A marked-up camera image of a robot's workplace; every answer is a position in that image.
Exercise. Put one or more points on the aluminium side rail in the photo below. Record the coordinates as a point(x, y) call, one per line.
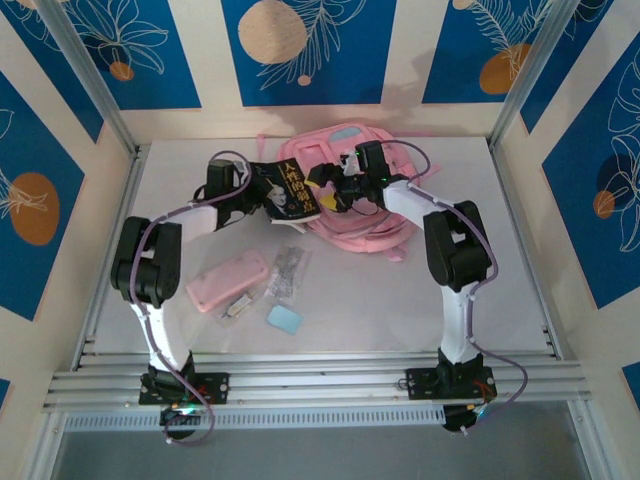
point(550, 340)
point(112, 250)

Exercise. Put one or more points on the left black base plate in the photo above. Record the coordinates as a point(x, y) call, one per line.
point(220, 387)

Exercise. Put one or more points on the black paperback book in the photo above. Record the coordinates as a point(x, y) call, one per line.
point(285, 190)

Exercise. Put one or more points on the pink pencil case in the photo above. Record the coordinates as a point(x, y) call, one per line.
point(227, 282)

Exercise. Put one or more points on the aluminium frame post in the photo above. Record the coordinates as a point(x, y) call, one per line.
point(93, 75)
point(533, 75)

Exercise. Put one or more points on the aluminium front rail beam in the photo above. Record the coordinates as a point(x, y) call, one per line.
point(320, 380)

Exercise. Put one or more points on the clear bag of rulers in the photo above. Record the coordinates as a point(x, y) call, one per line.
point(286, 272)

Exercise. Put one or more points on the pink student backpack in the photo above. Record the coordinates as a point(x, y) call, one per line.
point(360, 235)

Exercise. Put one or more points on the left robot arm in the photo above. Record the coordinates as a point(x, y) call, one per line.
point(150, 260)

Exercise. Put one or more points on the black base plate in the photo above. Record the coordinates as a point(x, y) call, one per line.
point(417, 382)
point(220, 387)

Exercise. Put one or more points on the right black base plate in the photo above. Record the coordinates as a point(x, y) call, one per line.
point(417, 382)

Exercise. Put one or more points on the light blue eraser card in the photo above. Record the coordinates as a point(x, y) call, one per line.
point(285, 320)

